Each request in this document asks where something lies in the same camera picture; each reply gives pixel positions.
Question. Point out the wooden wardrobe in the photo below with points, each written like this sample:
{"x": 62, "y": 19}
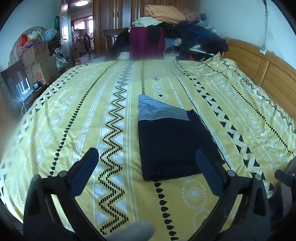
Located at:
{"x": 104, "y": 14}

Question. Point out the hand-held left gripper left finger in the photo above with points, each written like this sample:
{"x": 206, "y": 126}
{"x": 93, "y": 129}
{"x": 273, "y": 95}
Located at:
{"x": 84, "y": 171}

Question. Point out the black jacket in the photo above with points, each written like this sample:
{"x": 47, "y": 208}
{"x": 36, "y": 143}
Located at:
{"x": 120, "y": 44}

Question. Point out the pile of dark blue clothes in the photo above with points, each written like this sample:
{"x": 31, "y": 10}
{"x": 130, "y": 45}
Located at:
{"x": 196, "y": 34}

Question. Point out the orange folded blanket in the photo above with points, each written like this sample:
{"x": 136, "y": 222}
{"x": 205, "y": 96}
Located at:
{"x": 161, "y": 12}

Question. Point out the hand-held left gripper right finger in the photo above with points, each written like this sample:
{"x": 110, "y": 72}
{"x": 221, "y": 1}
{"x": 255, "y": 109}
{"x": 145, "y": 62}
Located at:
{"x": 209, "y": 171}

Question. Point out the white router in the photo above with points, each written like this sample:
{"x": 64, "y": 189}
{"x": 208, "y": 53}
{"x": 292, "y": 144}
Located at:
{"x": 24, "y": 89}

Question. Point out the dark wooden desk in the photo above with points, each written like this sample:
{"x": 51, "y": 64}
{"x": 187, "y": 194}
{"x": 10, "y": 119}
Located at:
{"x": 30, "y": 99}

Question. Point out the white cloth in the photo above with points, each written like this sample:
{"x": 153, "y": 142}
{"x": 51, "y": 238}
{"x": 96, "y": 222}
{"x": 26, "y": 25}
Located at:
{"x": 148, "y": 22}

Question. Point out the cardboard box with red print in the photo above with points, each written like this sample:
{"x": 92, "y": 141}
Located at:
{"x": 41, "y": 71}

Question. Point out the white plastic bag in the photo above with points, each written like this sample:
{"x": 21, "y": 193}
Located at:
{"x": 60, "y": 62}

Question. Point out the wooden chair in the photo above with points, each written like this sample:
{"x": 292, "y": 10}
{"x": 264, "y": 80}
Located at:
{"x": 108, "y": 34}

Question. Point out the black cloth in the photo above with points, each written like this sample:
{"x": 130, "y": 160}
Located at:
{"x": 156, "y": 32}

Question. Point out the black alarm clock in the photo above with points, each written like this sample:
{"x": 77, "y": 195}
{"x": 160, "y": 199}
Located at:
{"x": 37, "y": 86}

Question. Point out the wooden headboard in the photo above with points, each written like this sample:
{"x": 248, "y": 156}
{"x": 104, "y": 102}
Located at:
{"x": 254, "y": 67}

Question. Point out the pale blue plastic bag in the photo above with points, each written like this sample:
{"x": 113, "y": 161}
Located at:
{"x": 50, "y": 34}

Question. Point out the person's left hand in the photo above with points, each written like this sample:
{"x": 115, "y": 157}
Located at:
{"x": 134, "y": 231}

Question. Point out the navy shorts with grey band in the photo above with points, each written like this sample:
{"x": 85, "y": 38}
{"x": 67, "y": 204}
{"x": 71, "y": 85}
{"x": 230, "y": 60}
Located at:
{"x": 171, "y": 143}

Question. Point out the pink floral cloth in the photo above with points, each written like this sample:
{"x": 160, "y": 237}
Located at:
{"x": 190, "y": 15}

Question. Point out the red plastic bag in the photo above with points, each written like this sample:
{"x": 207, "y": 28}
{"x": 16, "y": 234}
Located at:
{"x": 24, "y": 40}

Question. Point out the black monitor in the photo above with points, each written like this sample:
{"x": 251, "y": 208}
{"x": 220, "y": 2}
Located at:
{"x": 11, "y": 78}

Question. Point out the wooden door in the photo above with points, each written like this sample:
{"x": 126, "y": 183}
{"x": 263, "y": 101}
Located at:
{"x": 66, "y": 27}

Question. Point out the white wall socket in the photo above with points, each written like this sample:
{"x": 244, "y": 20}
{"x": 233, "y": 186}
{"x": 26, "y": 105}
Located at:
{"x": 262, "y": 50}

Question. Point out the round ceiling light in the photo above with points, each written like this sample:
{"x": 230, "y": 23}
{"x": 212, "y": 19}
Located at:
{"x": 82, "y": 2}

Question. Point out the yellow patterned bed sheet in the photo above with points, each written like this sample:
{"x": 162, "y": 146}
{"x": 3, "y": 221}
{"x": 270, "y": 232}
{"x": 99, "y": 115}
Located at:
{"x": 69, "y": 115}

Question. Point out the plain cardboard box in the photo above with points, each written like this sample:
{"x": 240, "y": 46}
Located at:
{"x": 34, "y": 52}

